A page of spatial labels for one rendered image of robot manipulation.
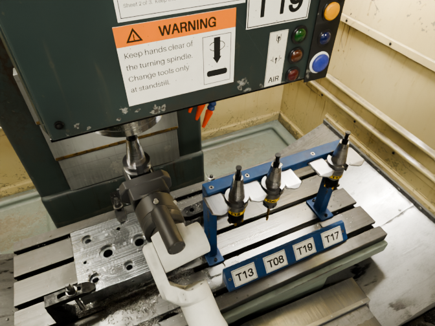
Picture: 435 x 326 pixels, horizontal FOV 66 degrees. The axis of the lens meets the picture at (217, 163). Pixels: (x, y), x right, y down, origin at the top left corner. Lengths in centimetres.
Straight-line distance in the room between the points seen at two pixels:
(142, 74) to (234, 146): 158
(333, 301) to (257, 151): 98
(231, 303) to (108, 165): 70
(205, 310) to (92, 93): 43
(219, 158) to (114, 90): 150
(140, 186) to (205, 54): 39
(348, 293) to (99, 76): 115
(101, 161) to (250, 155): 91
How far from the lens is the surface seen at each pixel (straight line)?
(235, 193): 85
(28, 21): 41
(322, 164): 102
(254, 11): 48
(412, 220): 152
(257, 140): 206
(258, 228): 122
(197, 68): 47
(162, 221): 64
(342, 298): 135
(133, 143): 75
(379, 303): 142
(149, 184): 77
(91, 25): 42
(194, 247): 66
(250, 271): 109
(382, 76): 149
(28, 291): 124
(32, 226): 183
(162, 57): 45
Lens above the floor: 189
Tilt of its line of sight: 44 degrees down
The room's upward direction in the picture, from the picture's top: straight up
